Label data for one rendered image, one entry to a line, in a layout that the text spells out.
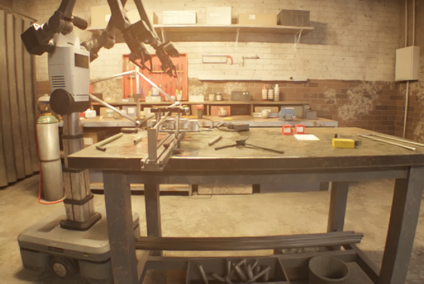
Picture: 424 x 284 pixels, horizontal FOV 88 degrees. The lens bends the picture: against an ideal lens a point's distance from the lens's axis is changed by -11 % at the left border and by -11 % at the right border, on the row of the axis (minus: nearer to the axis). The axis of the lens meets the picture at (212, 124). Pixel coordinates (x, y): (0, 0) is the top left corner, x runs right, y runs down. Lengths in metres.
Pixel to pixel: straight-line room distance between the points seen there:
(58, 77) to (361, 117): 3.66
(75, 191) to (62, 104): 0.54
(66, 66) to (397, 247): 1.88
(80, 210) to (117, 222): 0.73
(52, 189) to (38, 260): 1.24
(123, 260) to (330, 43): 3.48
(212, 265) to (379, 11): 3.89
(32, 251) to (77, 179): 0.52
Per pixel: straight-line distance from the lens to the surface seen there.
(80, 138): 1.69
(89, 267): 1.66
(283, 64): 3.50
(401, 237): 1.34
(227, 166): 0.85
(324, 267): 1.60
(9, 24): 3.84
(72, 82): 1.58
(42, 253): 1.86
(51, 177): 2.95
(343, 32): 3.92
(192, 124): 1.14
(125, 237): 1.08
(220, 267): 1.47
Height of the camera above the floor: 1.09
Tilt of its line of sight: 7 degrees down
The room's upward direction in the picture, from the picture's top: straight up
